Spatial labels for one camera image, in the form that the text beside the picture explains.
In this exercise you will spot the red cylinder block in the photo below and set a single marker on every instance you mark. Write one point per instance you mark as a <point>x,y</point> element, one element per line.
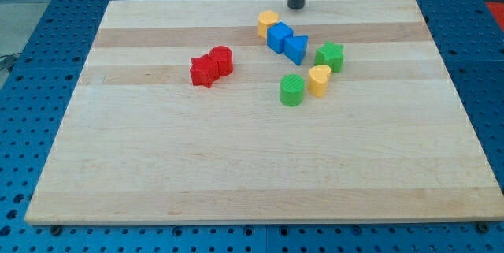
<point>222,55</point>

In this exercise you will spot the red star block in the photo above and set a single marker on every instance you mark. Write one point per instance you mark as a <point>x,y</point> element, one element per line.
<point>204,71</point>

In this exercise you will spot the yellow heart block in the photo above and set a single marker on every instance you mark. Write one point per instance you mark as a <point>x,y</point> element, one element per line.
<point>318,79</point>

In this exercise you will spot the green star block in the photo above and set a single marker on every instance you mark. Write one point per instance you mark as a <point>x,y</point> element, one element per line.
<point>330,54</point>

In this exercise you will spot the blue cube block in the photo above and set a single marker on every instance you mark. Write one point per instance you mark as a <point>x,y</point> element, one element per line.
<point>276,36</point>

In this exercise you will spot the yellow hexagon block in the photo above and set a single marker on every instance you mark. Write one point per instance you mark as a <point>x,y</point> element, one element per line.
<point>266,19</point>

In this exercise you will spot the light wooden board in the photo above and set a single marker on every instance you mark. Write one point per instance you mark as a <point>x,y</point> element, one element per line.
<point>139,144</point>

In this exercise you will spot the blue triangle block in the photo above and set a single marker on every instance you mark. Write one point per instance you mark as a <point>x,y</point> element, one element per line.
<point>295,48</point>

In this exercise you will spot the green cylinder block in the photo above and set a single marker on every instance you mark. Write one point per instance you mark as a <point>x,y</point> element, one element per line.
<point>292,90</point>

